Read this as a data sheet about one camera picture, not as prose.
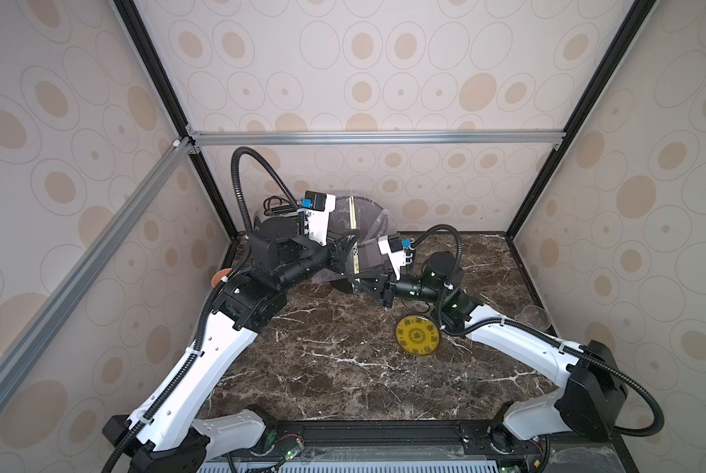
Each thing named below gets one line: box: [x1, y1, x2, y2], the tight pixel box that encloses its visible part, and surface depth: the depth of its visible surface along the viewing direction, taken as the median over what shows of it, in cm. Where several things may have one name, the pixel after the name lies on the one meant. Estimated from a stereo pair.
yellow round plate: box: [395, 314, 441, 356], surface depth 92 cm
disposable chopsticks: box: [348, 196, 360, 275], surface depth 59 cm
